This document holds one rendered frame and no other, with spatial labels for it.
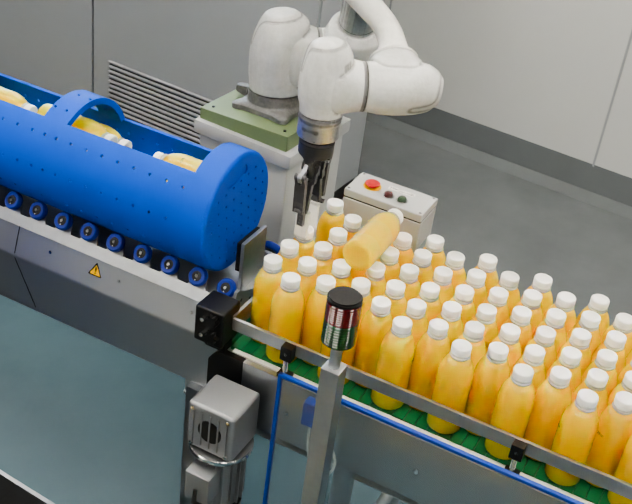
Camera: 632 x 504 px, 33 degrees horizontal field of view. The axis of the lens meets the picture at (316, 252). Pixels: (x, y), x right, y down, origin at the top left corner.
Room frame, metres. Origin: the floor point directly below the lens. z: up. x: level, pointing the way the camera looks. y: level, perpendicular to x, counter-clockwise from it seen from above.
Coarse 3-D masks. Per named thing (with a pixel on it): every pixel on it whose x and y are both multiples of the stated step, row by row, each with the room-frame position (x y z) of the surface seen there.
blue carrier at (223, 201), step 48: (48, 96) 2.38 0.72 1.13; (96, 96) 2.20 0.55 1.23; (0, 144) 2.10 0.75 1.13; (48, 144) 2.06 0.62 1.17; (96, 144) 2.04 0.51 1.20; (144, 144) 2.26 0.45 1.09; (192, 144) 2.20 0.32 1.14; (48, 192) 2.04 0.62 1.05; (96, 192) 1.98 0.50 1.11; (144, 192) 1.95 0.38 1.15; (192, 192) 1.92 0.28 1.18; (240, 192) 2.01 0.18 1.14; (144, 240) 1.96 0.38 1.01; (192, 240) 1.88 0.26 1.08
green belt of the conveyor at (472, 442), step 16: (240, 336) 1.81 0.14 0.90; (256, 352) 1.76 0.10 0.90; (288, 368) 1.72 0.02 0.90; (304, 368) 1.73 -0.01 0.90; (352, 384) 1.70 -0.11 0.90; (368, 400) 1.66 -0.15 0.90; (400, 416) 1.62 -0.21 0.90; (416, 416) 1.63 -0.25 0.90; (432, 432) 1.59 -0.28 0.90; (464, 432) 1.60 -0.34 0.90; (480, 448) 1.56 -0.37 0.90; (528, 464) 1.53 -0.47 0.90; (544, 464) 1.54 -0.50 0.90; (544, 480) 1.49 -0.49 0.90; (592, 496) 1.47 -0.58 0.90
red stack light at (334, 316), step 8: (328, 304) 1.49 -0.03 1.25; (328, 312) 1.48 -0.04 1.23; (336, 312) 1.47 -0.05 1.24; (344, 312) 1.47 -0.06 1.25; (352, 312) 1.48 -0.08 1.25; (360, 312) 1.50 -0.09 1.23; (328, 320) 1.48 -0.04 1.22; (336, 320) 1.47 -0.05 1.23; (344, 320) 1.47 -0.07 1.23; (352, 320) 1.48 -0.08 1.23; (344, 328) 1.47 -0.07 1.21
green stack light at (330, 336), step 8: (328, 328) 1.48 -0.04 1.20; (336, 328) 1.47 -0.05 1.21; (352, 328) 1.48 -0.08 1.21; (328, 336) 1.48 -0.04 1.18; (336, 336) 1.47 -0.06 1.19; (344, 336) 1.47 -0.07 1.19; (352, 336) 1.48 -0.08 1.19; (328, 344) 1.48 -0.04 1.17; (336, 344) 1.47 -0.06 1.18; (344, 344) 1.47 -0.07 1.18; (352, 344) 1.48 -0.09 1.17
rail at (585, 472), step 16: (240, 320) 1.76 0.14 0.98; (256, 336) 1.74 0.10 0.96; (272, 336) 1.72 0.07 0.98; (304, 352) 1.69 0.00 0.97; (352, 368) 1.65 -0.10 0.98; (368, 384) 1.64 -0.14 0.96; (384, 384) 1.62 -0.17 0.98; (400, 400) 1.61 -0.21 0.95; (416, 400) 1.59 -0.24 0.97; (432, 400) 1.59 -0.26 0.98; (448, 416) 1.57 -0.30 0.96; (464, 416) 1.55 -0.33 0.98; (480, 432) 1.54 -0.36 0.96; (496, 432) 1.53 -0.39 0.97; (528, 448) 1.50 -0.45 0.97; (544, 448) 1.49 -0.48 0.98; (560, 464) 1.48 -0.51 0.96; (576, 464) 1.46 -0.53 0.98; (592, 480) 1.45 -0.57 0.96; (608, 480) 1.44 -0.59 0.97; (624, 496) 1.43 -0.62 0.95
